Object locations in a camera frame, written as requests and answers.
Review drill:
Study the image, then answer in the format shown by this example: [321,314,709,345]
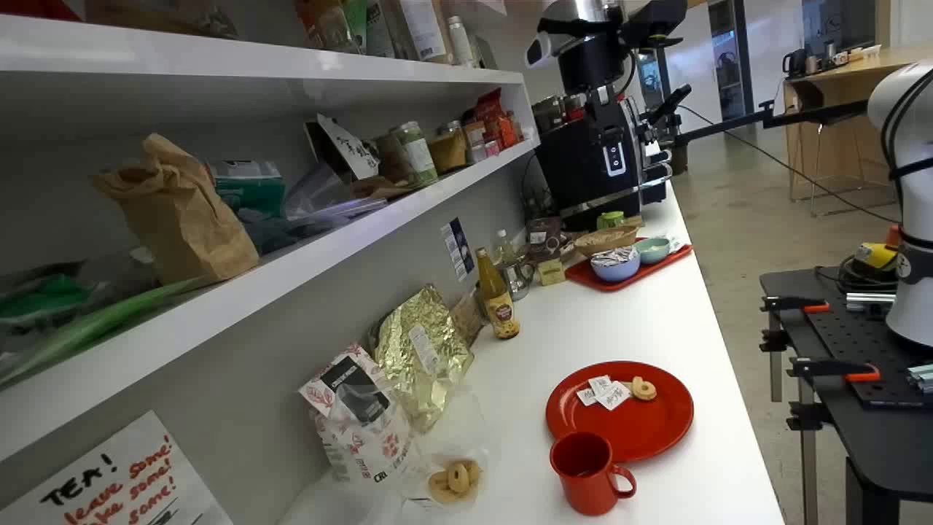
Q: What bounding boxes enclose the red cup with handle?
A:
[548,429,639,520]

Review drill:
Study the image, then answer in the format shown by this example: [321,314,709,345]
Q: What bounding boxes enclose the red round plate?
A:
[541,359,697,466]

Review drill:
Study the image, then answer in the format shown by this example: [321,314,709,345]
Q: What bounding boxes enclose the blue white box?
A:
[440,212,477,285]

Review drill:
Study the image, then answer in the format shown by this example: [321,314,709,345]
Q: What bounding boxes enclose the cooking oil bottle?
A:
[493,227,518,275]

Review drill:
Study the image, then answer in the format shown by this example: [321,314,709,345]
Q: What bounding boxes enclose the brown bottle yellow label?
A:
[471,244,522,345]

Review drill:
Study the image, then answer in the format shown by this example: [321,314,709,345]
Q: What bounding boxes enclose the gold foil bag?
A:
[369,284,477,435]

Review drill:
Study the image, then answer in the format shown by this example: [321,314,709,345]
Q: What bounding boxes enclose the tan lidded jar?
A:
[424,120,471,179]

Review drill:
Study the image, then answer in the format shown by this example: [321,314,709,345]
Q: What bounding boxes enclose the green label white jar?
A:
[389,120,440,186]

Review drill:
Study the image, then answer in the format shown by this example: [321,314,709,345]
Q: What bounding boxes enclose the wicker basket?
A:
[572,224,640,256]

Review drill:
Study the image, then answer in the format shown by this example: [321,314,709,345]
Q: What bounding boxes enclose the orange red snack bag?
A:
[471,88,524,155]

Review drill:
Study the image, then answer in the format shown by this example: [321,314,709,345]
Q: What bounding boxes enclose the blue white bowl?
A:
[588,244,645,285]

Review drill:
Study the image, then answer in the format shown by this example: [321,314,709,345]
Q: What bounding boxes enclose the black espresso machine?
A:
[529,88,680,233]

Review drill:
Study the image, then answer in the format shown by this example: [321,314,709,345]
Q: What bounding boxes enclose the white black carton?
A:
[303,111,381,184]

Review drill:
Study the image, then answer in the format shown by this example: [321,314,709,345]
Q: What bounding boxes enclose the light green bowl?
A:
[634,233,677,266]

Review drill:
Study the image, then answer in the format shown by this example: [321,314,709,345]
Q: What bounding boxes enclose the white sugar packets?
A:
[573,373,631,413]

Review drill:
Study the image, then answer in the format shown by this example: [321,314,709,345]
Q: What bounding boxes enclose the white red patterned bag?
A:
[298,342,417,486]

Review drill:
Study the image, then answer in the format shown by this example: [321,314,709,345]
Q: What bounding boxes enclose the red serving tray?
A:
[561,241,694,295]

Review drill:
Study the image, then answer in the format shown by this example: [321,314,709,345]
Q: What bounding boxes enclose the clear plastic cookie bag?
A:
[401,389,497,507]

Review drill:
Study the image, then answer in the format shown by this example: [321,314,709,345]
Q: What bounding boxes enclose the white plastic bottle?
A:
[446,12,477,69]

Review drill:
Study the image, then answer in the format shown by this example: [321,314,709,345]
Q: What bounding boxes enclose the white shelf board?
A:
[0,133,541,464]
[0,12,526,104]

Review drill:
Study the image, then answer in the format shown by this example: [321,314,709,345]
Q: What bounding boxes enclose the green box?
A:
[206,158,287,215]

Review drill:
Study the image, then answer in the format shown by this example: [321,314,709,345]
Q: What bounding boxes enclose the white green pouch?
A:
[392,0,452,65]

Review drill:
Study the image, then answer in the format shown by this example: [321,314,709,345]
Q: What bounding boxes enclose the black steel coffee grinder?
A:
[534,0,691,100]

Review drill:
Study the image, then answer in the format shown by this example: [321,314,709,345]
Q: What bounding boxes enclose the brown paper bag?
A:
[92,130,263,285]

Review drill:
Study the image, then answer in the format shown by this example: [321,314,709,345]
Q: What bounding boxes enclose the black orange bar clamp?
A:
[786,356,884,389]
[757,291,833,319]

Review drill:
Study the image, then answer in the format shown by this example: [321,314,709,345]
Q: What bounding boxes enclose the green plastic bags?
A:
[0,266,200,389]

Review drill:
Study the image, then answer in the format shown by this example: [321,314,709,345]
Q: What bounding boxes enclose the dark kettle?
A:
[777,46,821,81]

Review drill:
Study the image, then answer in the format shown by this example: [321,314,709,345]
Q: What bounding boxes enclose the wooden side table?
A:
[782,49,920,205]

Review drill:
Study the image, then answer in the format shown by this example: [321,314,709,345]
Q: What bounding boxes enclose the yellow black tool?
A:
[853,238,904,278]

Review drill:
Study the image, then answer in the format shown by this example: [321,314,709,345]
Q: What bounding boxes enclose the white handwritten tea sign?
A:
[0,408,232,525]

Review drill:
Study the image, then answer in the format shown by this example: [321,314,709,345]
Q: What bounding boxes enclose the black robot table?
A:
[757,266,933,525]

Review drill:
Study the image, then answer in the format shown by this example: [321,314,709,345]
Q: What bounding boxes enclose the black camera boom rod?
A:
[668,95,872,149]

